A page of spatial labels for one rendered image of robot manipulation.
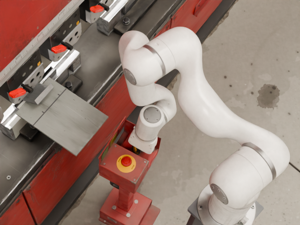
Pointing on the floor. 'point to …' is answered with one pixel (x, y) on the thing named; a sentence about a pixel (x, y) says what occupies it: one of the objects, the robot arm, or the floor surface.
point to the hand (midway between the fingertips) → (140, 147)
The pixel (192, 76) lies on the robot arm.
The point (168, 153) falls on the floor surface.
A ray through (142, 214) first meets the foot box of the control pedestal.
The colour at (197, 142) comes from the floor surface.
